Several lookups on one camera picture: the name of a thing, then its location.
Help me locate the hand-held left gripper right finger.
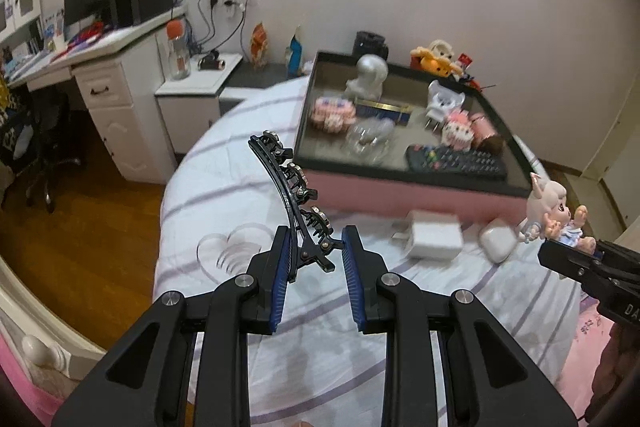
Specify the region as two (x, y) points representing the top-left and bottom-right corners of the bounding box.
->
(341, 226), (569, 427)

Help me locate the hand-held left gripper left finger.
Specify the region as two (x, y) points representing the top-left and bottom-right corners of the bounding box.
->
(51, 226), (301, 427)

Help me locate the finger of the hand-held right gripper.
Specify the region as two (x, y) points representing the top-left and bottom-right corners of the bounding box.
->
(595, 239), (640, 278)
(539, 239), (609, 284)

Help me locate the white-haired doll figure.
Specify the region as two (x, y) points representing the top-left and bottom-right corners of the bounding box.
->
(520, 172), (599, 254)

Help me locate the black jewelled hair clip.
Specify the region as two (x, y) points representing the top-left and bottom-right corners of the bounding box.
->
(248, 130), (346, 276)

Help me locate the pink box with dark rim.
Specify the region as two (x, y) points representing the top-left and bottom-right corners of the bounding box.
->
(292, 50), (537, 224)

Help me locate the rose gold cosmetic tube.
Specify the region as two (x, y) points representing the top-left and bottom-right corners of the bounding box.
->
(470, 114), (506, 153)

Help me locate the pastel toy brick block model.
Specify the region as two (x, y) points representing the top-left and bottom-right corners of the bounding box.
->
(311, 97), (357, 133)

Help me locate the person's right hand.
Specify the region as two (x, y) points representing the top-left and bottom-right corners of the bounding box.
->
(592, 323), (640, 418)

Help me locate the white earbuds case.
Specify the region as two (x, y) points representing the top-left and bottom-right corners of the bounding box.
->
(477, 217), (521, 264)

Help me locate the white charger block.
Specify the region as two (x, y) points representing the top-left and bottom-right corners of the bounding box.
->
(391, 209), (464, 262)

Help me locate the clear plastic container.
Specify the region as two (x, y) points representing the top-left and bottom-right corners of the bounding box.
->
(346, 117), (396, 164)

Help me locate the black remote control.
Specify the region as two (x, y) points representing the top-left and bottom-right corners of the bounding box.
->
(403, 144), (509, 180)

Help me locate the pink toy figure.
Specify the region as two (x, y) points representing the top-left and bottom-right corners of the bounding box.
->
(441, 109), (476, 152)

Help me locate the dark blue flat box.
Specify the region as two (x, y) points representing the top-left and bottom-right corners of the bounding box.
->
(356, 101), (412, 126)

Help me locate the white nightstand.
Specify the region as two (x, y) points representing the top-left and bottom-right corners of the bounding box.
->
(154, 53), (244, 156)

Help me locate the white bear-shaped plug adapter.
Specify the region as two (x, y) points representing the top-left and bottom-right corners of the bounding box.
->
(425, 80), (466, 133)

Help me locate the silver white astronaut figurine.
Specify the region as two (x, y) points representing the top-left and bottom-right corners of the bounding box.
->
(344, 54), (390, 100)

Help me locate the small black webcam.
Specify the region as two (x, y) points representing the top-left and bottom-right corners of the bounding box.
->
(197, 50), (225, 72)

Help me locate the orange snack bag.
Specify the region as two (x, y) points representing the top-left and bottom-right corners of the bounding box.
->
(249, 22), (269, 69)

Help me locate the yellow plush toy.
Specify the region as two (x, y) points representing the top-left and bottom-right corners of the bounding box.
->
(409, 39), (464, 80)

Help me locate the white desk with drawers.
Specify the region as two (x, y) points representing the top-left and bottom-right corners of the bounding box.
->
(0, 4), (189, 186)

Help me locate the black jar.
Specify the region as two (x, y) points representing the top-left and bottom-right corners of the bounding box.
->
(353, 30), (390, 58)

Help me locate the clear bottle with orange cap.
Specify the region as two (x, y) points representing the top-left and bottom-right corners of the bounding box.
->
(164, 19), (192, 82)

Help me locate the black office chair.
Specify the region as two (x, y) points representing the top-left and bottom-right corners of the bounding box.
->
(0, 79), (82, 214)

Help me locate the pink bedding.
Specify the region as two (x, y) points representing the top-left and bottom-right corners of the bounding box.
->
(0, 332), (67, 427)

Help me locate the red desk item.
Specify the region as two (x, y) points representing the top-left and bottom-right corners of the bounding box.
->
(64, 21), (107, 48)

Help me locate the white bed frame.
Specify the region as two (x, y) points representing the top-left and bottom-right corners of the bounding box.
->
(0, 251), (107, 381)

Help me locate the black power cable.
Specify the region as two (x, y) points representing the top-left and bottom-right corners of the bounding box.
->
(196, 0), (248, 56)

